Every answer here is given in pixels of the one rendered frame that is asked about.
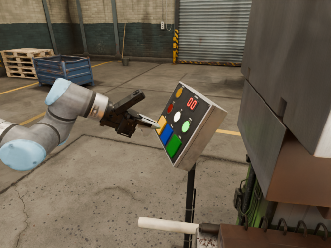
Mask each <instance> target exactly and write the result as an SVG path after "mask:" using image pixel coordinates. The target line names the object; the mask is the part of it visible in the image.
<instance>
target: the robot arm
mask: <svg viewBox="0 0 331 248"><path fill-rule="evenodd" d="M143 99H145V94H144V92H143V91H142V89H138V90H136V91H134V92H133V93H132V94H130V95H128V96H127V97H125V98H123V99H122V100H120V101H119V102H117V103H115V104H114V105H113V102H112V101H109V98H108V97H107V96H104V95H102V94H100V93H97V92H94V91H92V90H90V89H87V88H85V87H82V86H80V85H78V84H75V83H73V82H71V81H68V80H65V79H62V78H58V79H57V80H56V81H55V83H54V84H53V86H52V88H51V90H50V92H49V94H48V96H47V98H46V100H45V104H46V105H48V108H47V111H46V113H45V116H44V118H43V119H42V120H40V121H39V122H37V123H35V124H34V125H32V126H31V127H29V128H27V127H24V126H22V125H19V124H15V123H11V122H8V121H6V120H3V119H1V118H0V158H1V160H2V162H3V163H4V164H5V165H7V166H9V167H10V168H12V169H15V170H19V171H27V170H31V169H33V168H35V167H36V166H37V165H39V164H40V163H42V162H43V161H44V160H45V158H46V157H47V156H48V155H49V154H50V153H51V152H52V151H53V150H54V149H55V148H56V147H57V146H60V145H62V144H63V143H65V142H66V140H67V139H68V138H69V136H70V132H71V130H72V128H73V125H74V123H75V121H76V119H77V117H78V116H82V117H85V118H88V119H90V120H93V121H96V122H100V126H104V125H106V126H109V127H111V128H114V129H115V131H116V132H117V134H120V135H123V136H126V135H128V136H126V137H128V138H131V136H132V134H134V132H135V130H136V128H135V127H136V126H137V127H138V128H140V130H141V131H142V135H143V136H148V135H149V134H150V133H151V132H152V131H153V130H154V129H160V128H161V127H160V126H159V124H158V123H157V122H155V121H154V120H152V119H151V118H149V117H147V116H146V115H144V114H142V113H140V112H137V111H135V110H133V109H131V107H132V106H134V105H135V104H137V103H139V102H140V101H142V100H143ZM112 106H113V108H112ZM121 133H122V134H121Z"/></svg>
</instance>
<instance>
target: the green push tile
mask: <svg viewBox="0 0 331 248"><path fill-rule="evenodd" d="M181 145H182V142H181V141H180V139H179V138H178V136H177V135H176V134H175V135H174V136H173V138H172V139H171V141H170V143H169V144H168V146H167V148H166V149H167V151H168V153H169V155H170V156H171V158H174V156H175V155H176V153H177V151H178V150H179V148H180V146H181Z"/></svg>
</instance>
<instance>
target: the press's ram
mask: <svg viewBox="0 0 331 248"><path fill-rule="evenodd" d="M241 73H242V74H243V75H244V77H245V78H246V79H247V80H249V83H250V84H251V85H252V86H253V87H254V88H255V90H256V91H257V92H258V93H259V94H260V96H261V97H262V98H263V99H264V100H265V101H266V103H267V104H268V105H269V106H270V107H271V109H272V110H273V111H274V112H275V113H276V115H278V116H280V117H283V123H284V124H285V125H286V126H287V128H288V129H289V130H290V131H291V132H292V133H293V135H294V136H295V137H296V138H297V139H298V140H299V141H300V143H301V144H302V145H303V146H304V147H305V148H306V150H307V151H308V152H309V153H310V154H311V155H312V156H315V157H322V158H331V0H252V3H251V10H250V16H249V22H248V28H247V34H246V40H245V47H244V53H243V59H242V65H241Z"/></svg>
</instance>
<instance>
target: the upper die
mask: <svg viewBox="0 0 331 248"><path fill-rule="evenodd" d="M237 126H238V129H239V131H240V134H241V137H242V139H243V142H244V145H245V148H246V150H247V153H248V155H249V158H250V161H251V163H252V166H253V169H254V171H255V174H256V177H257V179H258V182H259V185H260V187H261V190H262V193H263V196H264V198H265V200H267V201H277V202H286V203H295V204H304V205H313V206H322V207H331V158H322V157H315V156H312V155H311V154H310V153H309V152H308V151H307V150H306V148H305V147H304V146H303V145H302V144H301V143H300V141H299V140H298V139H297V138H296V137H295V136H294V135H293V133H292V132H291V131H290V130H289V129H288V128H287V126H286V125H285V124H284V123H283V117H280V116H278V115H276V113H275V112H274V111H273V110H272V109H271V107H270V106H269V105H268V104H267V103H266V101H265V100H264V99H263V98H262V97H261V96H260V94H259V93H258V92H257V91H256V90H255V88H254V87H253V86H252V85H251V84H250V83H249V80H247V79H245V81H244V87H243V93H242V99H241V105H240V110H239V116H238V122H237Z"/></svg>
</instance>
